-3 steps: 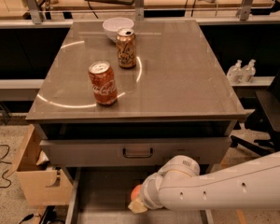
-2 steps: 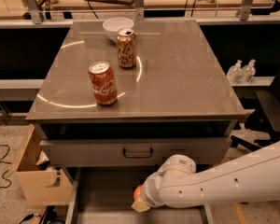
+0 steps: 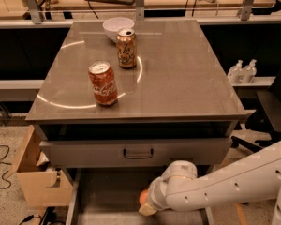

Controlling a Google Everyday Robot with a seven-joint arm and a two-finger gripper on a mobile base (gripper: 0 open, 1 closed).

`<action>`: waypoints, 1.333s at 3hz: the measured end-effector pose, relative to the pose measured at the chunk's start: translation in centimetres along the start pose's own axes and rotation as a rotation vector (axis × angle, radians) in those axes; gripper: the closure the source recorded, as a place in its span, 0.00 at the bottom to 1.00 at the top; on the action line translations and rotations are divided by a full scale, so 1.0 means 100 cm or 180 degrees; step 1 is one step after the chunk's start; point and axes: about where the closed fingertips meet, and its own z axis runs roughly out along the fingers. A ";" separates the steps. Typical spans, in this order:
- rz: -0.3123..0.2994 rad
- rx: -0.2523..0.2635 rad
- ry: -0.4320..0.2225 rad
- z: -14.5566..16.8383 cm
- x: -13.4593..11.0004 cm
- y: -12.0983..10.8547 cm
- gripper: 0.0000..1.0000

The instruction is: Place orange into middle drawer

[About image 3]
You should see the grey top drawer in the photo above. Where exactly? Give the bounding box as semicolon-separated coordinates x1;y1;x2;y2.
40;138;231;168

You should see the cardboard box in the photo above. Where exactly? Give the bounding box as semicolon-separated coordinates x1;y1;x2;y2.
7;126;73;208

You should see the metal railing frame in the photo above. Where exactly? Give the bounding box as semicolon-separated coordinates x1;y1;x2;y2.
22;0;281;23

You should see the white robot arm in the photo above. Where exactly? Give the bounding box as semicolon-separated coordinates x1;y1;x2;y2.
139;141;281;225

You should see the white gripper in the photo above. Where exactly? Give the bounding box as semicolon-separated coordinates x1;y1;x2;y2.
139;177;170;217

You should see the orange fruit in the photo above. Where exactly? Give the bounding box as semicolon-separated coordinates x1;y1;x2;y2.
139;189;148;205

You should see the clear pump bottle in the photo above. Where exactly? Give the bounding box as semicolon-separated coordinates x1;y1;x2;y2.
228;60;243;84
242;59;257;83

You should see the black floor cable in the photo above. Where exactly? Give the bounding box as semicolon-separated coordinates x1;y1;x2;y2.
0;142;13;204

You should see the open grey middle drawer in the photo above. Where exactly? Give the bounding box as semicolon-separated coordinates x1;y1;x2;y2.
66;167;215;225

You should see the grey drawer cabinet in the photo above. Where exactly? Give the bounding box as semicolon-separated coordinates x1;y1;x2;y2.
25;19;247;225

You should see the gold LaCroix can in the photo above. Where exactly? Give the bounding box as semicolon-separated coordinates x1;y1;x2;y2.
116;28;137;68

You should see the clear pump bottle left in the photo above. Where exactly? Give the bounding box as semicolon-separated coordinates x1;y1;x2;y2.
228;60;243;84

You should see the red Coca-Cola can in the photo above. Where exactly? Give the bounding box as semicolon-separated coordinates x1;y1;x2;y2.
88;61;118;106

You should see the white bowl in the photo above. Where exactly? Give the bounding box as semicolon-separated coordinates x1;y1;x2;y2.
103;17;134;42

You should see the clear pump bottle right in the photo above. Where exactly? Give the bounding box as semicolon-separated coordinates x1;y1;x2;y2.
242;59;257;83

